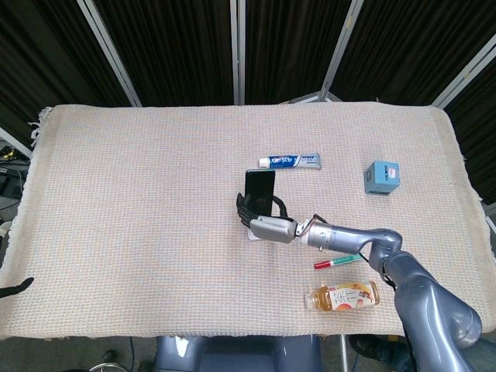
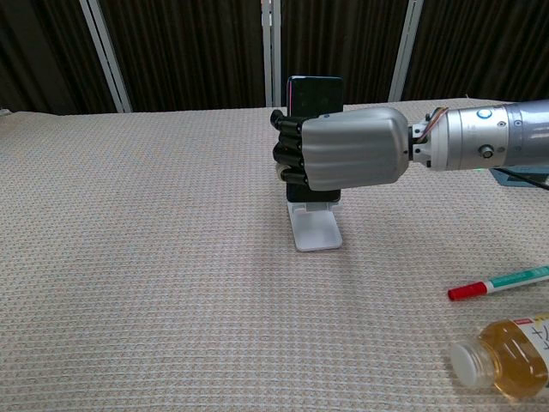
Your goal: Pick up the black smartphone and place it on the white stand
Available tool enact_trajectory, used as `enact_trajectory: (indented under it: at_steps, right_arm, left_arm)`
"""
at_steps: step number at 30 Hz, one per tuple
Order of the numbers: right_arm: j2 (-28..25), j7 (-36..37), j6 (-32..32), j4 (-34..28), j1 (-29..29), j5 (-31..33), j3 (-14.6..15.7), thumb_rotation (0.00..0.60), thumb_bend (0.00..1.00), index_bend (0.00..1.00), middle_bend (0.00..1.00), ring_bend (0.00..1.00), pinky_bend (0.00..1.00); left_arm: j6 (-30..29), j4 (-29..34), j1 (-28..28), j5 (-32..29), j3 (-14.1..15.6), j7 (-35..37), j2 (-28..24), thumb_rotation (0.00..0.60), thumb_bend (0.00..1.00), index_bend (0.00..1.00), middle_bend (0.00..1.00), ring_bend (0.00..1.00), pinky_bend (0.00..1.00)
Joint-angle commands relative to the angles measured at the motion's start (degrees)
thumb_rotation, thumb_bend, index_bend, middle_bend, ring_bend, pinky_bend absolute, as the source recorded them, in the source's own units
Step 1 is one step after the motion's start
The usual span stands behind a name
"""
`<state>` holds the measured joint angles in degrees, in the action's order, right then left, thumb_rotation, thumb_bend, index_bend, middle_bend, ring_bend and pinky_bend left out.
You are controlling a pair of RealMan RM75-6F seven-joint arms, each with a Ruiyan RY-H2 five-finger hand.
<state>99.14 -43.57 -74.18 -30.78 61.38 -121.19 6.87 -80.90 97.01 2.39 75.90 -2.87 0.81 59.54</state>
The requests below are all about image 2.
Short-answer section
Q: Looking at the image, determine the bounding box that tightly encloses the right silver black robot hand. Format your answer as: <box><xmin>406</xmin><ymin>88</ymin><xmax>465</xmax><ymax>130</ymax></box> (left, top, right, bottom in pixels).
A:
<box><xmin>268</xmin><ymin>106</ymin><xmax>415</xmax><ymax>192</ymax></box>

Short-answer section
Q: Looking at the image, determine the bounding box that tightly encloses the black smartphone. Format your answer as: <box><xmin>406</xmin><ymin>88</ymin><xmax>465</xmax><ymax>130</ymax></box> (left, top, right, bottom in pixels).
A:
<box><xmin>286</xmin><ymin>76</ymin><xmax>345</xmax><ymax>203</ymax></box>

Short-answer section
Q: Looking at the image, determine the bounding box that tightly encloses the white phone stand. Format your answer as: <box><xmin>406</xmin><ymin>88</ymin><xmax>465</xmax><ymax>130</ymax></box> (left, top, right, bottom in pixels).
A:
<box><xmin>286</xmin><ymin>198</ymin><xmax>344</xmax><ymax>252</ymax></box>

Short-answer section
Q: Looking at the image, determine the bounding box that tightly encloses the dark corrugated screen panel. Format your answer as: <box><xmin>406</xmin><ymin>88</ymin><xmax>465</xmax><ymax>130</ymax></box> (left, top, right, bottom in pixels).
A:
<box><xmin>97</xmin><ymin>0</ymin><xmax>265</xmax><ymax>113</ymax></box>
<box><xmin>280</xmin><ymin>0</ymin><xmax>407</xmax><ymax>107</ymax></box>
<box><xmin>0</xmin><ymin>0</ymin><xmax>118</xmax><ymax>116</ymax></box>
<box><xmin>402</xmin><ymin>0</ymin><xmax>549</xmax><ymax>103</ymax></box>

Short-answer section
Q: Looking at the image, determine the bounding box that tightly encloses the blue cube box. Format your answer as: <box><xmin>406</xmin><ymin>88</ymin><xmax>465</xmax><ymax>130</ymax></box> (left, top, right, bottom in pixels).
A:
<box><xmin>488</xmin><ymin>166</ymin><xmax>549</xmax><ymax>189</ymax></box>

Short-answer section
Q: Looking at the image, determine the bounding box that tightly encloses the red capped green marker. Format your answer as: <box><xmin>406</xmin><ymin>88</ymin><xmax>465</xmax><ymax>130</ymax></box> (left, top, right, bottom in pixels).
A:
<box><xmin>447</xmin><ymin>264</ymin><xmax>549</xmax><ymax>302</ymax></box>

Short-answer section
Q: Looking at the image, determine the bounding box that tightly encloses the beige woven tablecloth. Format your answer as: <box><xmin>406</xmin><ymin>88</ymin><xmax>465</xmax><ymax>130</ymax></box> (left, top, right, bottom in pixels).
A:
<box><xmin>0</xmin><ymin>95</ymin><xmax>549</xmax><ymax>412</ymax></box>

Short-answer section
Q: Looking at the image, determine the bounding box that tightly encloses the amber tea bottle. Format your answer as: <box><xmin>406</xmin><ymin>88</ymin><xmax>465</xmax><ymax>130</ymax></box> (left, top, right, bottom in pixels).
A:
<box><xmin>449</xmin><ymin>312</ymin><xmax>549</xmax><ymax>401</ymax></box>

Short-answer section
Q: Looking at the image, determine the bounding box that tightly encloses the grey metal screen post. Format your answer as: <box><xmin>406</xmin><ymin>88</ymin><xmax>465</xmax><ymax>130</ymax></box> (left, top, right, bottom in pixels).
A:
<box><xmin>387</xmin><ymin>0</ymin><xmax>425</xmax><ymax>103</ymax></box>
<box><xmin>78</xmin><ymin>0</ymin><xmax>133</xmax><ymax>114</ymax></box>
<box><xmin>260</xmin><ymin>0</ymin><xmax>282</xmax><ymax>108</ymax></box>

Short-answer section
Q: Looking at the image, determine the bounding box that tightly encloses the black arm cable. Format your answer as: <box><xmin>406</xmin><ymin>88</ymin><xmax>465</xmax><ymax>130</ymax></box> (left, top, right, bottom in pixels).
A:
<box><xmin>500</xmin><ymin>167</ymin><xmax>549</xmax><ymax>191</ymax></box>

